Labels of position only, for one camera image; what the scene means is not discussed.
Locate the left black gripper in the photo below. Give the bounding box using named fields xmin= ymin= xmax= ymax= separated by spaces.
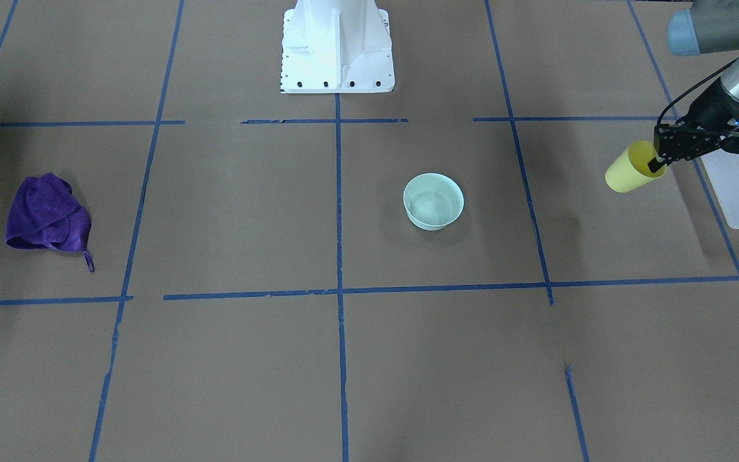
xmin=647 ymin=81 xmax=734 ymax=173

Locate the yellow plastic cup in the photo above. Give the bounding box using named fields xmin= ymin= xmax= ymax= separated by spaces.
xmin=604 ymin=140 xmax=668 ymax=193

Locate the purple microfiber cloth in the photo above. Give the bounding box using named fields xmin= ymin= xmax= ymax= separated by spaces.
xmin=5 ymin=173 xmax=95 ymax=274

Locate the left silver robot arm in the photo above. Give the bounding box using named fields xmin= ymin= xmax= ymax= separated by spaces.
xmin=644 ymin=1 xmax=739 ymax=173

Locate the mint green bowl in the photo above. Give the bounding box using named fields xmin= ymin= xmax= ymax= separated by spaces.
xmin=402 ymin=172 xmax=464 ymax=231

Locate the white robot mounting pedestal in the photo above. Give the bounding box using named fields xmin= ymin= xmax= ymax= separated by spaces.
xmin=280 ymin=1 xmax=396 ymax=94

